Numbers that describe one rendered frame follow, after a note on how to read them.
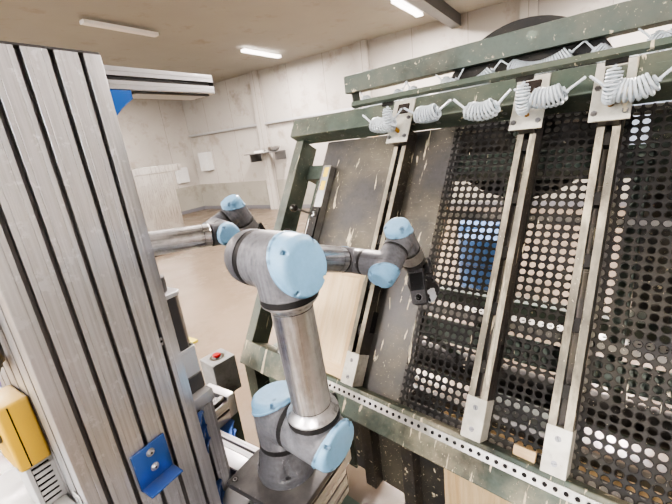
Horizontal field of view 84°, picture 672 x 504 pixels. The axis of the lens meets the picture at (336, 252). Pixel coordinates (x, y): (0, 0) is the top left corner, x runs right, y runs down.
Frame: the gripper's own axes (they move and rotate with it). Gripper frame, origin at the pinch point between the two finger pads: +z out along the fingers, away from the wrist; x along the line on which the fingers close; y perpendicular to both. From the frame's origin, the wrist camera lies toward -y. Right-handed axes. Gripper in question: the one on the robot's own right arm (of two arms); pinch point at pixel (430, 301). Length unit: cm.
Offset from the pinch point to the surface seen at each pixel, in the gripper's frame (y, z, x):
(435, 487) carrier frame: -37, 84, 23
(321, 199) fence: 67, -6, 49
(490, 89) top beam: 64, -31, -34
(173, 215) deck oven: 463, 195, 569
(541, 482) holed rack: -46, 26, -20
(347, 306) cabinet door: 16.7, 16.9, 39.9
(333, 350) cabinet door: 2, 26, 49
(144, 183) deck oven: 466, 110, 565
